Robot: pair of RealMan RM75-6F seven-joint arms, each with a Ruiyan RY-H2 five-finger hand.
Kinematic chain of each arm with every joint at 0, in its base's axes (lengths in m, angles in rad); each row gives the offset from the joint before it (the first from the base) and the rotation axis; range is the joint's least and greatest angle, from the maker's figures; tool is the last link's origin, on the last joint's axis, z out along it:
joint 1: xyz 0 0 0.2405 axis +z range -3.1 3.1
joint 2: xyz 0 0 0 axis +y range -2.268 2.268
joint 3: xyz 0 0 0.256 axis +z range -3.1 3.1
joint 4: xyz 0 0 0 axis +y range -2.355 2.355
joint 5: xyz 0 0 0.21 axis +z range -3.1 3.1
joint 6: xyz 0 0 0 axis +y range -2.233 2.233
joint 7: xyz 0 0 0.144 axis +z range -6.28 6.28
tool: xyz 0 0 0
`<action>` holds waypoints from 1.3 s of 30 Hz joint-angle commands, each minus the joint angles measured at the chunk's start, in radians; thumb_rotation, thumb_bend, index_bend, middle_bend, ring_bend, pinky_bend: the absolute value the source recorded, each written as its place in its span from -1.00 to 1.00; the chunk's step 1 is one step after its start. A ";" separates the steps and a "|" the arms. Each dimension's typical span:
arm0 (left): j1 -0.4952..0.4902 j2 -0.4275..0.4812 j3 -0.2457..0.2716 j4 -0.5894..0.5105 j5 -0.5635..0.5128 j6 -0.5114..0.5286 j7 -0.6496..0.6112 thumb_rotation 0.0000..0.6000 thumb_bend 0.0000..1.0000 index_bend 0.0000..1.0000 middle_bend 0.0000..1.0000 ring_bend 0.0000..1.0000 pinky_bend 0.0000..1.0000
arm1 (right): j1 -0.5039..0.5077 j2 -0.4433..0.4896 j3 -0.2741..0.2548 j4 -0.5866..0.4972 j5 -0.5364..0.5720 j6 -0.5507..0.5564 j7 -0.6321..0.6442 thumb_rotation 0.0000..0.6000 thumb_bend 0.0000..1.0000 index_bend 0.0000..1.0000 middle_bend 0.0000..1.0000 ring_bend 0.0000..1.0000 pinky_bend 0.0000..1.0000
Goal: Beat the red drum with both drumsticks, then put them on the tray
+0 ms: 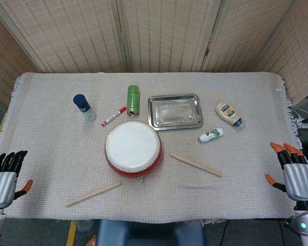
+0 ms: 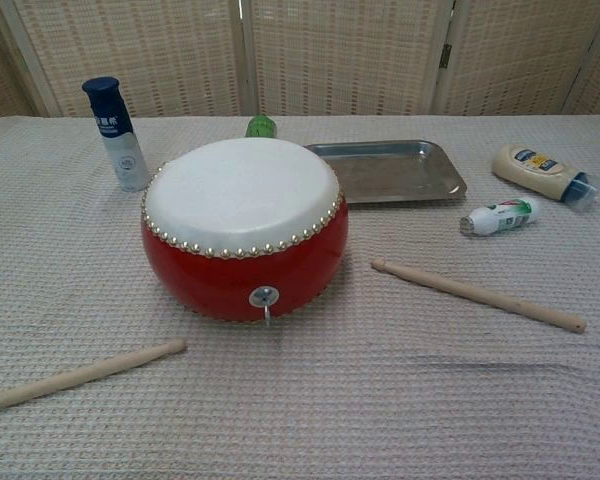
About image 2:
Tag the wooden drumstick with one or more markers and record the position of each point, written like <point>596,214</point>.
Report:
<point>80,375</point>
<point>480,295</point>

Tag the green drink can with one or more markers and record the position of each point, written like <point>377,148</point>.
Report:
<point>260,127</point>

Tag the stainless steel tray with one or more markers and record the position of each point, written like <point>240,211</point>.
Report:
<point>390,172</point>

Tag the red drum white skin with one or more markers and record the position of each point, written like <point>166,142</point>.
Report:
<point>230,190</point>

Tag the small white green bottle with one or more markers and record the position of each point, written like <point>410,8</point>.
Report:
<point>505,215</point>

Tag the white bottle blue cap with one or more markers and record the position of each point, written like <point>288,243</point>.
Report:
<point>119,145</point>

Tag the mayonnaise squeeze bottle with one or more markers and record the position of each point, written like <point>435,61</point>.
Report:
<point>530,167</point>

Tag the beige woven tablecloth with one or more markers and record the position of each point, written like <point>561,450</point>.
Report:
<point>330,400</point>

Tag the bamboo folding screen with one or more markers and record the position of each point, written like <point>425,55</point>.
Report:
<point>130,50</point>

